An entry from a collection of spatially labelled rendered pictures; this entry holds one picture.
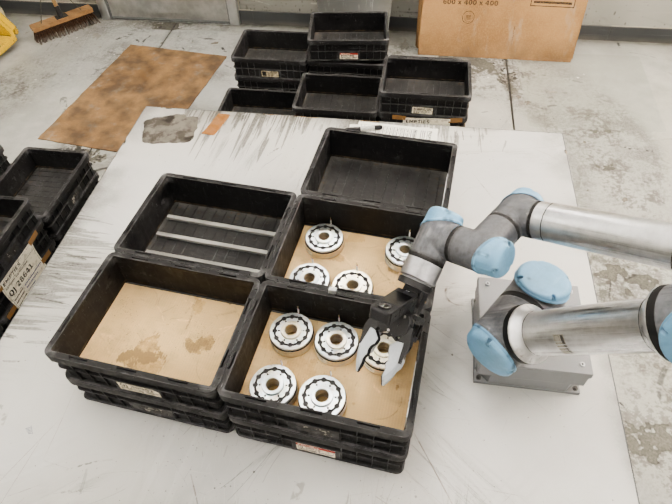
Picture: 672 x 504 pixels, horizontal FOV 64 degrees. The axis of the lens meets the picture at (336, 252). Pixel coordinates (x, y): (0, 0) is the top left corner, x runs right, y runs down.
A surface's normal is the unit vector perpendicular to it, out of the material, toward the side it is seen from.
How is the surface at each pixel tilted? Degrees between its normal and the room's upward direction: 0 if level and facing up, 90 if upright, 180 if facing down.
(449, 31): 73
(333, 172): 0
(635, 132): 0
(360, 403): 0
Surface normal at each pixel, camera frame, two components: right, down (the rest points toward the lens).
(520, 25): -0.15, 0.56
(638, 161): -0.03, -0.65
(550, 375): -0.14, 0.76
